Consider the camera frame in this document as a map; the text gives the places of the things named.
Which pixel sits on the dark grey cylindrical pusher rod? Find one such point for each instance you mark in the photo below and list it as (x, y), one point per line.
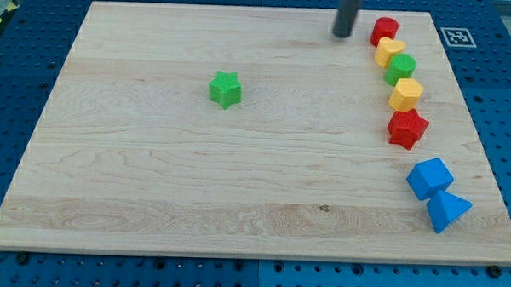
(346, 15)

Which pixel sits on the red star block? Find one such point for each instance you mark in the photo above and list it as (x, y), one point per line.
(406, 128)

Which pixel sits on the blue triangle block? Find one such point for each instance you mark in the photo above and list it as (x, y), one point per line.
(444, 208)

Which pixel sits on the yellow hexagon block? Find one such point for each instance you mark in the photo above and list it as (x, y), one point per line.
(406, 94)

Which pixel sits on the yellow heart block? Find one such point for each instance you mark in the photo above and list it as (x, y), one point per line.
(386, 49)

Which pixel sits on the red cylinder block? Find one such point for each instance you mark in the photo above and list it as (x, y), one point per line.
(384, 27)

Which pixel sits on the green star block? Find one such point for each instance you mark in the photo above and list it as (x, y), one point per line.
(225, 89)

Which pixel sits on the light wooden board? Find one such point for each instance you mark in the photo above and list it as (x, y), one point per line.
(131, 157)

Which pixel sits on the white fiducial marker tag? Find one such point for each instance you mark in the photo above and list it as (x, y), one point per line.
(457, 37)

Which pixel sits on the blue cube block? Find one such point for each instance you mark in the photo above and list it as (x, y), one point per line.
(429, 176)

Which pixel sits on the green cylinder block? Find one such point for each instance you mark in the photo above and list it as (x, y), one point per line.
(401, 66)

